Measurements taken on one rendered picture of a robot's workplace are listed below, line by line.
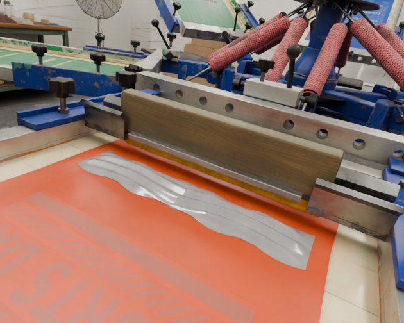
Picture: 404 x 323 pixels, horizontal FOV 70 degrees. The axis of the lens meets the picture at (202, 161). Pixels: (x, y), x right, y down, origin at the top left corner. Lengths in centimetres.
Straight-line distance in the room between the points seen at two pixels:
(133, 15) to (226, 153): 560
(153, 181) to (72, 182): 11
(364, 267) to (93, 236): 31
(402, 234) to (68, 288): 35
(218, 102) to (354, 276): 45
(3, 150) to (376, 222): 51
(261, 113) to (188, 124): 23
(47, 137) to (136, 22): 543
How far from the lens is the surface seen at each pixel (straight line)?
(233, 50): 107
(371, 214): 40
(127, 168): 46
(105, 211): 38
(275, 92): 68
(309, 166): 40
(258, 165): 41
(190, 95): 70
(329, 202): 40
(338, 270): 38
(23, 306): 30
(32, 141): 53
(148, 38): 575
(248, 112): 64
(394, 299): 33
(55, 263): 33
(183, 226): 36
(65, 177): 46
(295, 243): 37
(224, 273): 32
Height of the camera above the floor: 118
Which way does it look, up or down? 26 degrees down
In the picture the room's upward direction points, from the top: 9 degrees clockwise
